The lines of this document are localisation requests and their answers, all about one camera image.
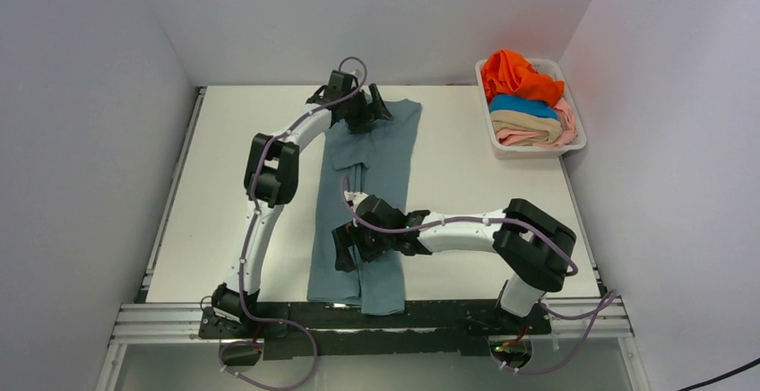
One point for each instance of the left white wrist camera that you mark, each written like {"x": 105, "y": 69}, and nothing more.
{"x": 358, "y": 73}

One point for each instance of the pink folded t-shirt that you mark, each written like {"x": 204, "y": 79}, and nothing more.
{"x": 568, "y": 121}

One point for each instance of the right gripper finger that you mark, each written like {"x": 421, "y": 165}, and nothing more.
{"x": 344, "y": 242}
{"x": 370, "y": 250}

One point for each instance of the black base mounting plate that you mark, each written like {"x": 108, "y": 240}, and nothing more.
{"x": 301, "y": 329}

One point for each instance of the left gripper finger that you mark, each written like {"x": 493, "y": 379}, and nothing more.
{"x": 359, "y": 124}
{"x": 376, "y": 108}

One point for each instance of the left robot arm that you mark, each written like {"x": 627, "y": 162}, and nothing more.
{"x": 271, "y": 182}

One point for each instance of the orange t-shirt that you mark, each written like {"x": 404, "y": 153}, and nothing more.
{"x": 508, "y": 73}

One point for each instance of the aluminium frame rail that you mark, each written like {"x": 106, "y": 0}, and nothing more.
{"x": 179, "y": 323}

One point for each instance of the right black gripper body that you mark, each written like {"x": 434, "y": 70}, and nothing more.
{"x": 364, "y": 233}

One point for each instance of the teal grey t-shirt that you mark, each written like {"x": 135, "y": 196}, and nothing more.
{"x": 376, "y": 163}

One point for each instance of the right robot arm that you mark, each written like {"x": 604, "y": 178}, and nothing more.
{"x": 537, "y": 247}

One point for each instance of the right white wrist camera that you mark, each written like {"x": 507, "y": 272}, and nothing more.
{"x": 354, "y": 199}

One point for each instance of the beige folded t-shirt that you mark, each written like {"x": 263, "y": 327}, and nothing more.
{"x": 519, "y": 129}

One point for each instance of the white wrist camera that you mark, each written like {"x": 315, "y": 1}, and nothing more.
{"x": 358, "y": 73}
{"x": 354, "y": 199}

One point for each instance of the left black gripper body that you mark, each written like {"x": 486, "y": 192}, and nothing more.
{"x": 355, "y": 104}

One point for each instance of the bright blue t-shirt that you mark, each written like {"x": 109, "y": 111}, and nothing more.
{"x": 535, "y": 108}

